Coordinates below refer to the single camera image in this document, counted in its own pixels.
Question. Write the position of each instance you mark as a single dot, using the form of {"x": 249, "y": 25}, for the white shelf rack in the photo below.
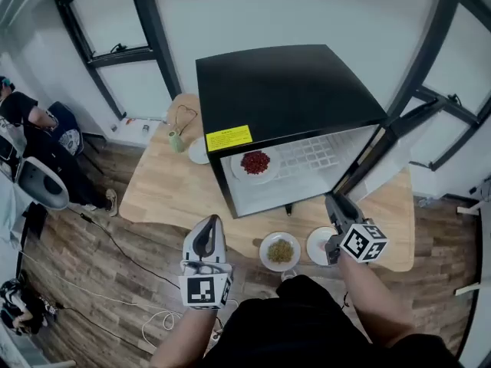
{"x": 11, "y": 353}

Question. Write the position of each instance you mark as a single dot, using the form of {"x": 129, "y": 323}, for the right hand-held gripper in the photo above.
{"x": 362, "y": 242}

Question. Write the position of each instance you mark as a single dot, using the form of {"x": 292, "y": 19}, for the black framed window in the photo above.
{"x": 111, "y": 17}
{"x": 429, "y": 33}

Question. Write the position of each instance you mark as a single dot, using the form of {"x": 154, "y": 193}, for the small glass jar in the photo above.
{"x": 145, "y": 130}

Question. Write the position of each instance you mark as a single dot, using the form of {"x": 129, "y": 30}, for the person's black clothing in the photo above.
{"x": 299, "y": 328}

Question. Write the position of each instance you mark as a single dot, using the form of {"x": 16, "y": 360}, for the white power strip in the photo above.
{"x": 217, "y": 334}

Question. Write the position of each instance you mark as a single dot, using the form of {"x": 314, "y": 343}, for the person's left forearm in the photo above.
{"x": 184, "y": 336}

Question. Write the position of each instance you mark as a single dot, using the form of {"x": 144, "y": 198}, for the pale green cup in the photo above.
{"x": 175, "y": 141}

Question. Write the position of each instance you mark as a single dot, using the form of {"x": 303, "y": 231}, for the blue chair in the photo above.
{"x": 63, "y": 115}

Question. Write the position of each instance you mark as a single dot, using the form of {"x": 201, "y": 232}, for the white cloth covered table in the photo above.
{"x": 9, "y": 213}

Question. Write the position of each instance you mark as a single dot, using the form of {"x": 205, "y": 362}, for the person's right shoe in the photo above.
{"x": 289, "y": 275}

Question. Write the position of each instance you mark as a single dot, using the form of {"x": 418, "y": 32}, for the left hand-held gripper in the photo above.
{"x": 203, "y": 290}

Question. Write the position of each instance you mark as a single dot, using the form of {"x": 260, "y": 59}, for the white backpack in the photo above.
{"x": 7, "y": 144}

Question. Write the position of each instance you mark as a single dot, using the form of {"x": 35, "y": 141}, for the white plate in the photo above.
{"x": 312, "y": 249}
{"x": 197, "y": 152}
{"x": 265, "y": 244}
{"x": 236, "y": 169}

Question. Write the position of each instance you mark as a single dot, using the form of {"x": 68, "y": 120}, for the pile of red beans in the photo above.
{"x": 255, "y": 162}

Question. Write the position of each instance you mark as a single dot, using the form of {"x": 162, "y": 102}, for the patterned fabric bag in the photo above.
{"x": 71, "y": 142}

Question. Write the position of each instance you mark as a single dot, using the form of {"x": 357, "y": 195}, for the person's right forearm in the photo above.
{"x": 372, "y": 301}

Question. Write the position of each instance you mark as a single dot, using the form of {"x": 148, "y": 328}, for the black mini fridge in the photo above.
{"x": 287, "y": 90}

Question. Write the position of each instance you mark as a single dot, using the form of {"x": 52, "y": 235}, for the pile of beige grains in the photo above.
{"x": 279, "y": 250}

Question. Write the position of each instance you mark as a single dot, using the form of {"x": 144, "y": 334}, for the white shell seat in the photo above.
{"x": 42, "y": 186}

